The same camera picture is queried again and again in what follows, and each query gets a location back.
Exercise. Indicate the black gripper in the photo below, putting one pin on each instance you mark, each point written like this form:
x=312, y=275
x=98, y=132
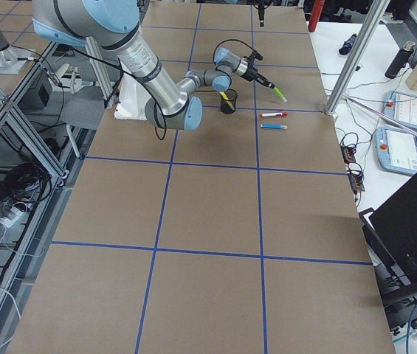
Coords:
x=262, y=15
x=252, y=74

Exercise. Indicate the green highlighter pen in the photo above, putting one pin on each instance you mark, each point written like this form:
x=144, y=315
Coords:
x=280, y=94

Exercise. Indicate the red marker pen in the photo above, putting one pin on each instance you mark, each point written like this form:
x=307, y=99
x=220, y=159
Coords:
x=274, y=114

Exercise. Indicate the blue marker pen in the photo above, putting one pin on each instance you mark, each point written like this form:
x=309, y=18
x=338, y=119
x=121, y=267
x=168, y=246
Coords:
x=274, y=126

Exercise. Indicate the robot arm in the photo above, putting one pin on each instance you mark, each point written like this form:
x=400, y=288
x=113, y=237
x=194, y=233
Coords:
x=115, y=26

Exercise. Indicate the black mesh pen cup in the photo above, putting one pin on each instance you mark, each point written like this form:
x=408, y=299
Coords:
x=233, y=95

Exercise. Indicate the yellow highlighter pen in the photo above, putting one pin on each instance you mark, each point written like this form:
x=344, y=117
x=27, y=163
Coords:
x=227, y=100

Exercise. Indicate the red fire extinguisher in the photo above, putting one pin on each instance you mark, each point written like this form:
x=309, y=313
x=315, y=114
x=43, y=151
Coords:
x=315, y=14

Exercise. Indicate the orange usb hub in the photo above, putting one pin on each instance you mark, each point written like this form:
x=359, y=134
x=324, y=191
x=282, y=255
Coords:
x=348, y=153

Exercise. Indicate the black water bottle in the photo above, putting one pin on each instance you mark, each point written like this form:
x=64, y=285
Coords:
x=400, y=59

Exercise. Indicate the lower teach pendant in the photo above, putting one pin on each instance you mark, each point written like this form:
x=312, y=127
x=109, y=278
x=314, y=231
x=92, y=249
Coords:
x=396, y=150

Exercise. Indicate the teach pendant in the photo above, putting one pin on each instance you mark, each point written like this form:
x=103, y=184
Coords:
x=396, y=150
x=401, y=107

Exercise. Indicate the upper teach pendant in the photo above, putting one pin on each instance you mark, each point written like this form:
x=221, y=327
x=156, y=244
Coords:
x=401, y=107

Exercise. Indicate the grey office chair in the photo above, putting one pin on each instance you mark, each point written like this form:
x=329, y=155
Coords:
x=84, y=110

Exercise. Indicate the black laptop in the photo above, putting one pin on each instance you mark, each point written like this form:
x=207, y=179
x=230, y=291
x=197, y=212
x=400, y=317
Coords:
x=391, y=231

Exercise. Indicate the white power strip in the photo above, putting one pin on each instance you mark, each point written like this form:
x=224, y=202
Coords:
x=13, y=215

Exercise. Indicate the aluminium frame post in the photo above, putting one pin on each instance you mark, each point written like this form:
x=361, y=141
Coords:
x=365, y=34

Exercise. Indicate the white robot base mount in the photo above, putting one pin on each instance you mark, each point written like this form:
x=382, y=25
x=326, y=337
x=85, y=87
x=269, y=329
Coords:
x=132, y=100

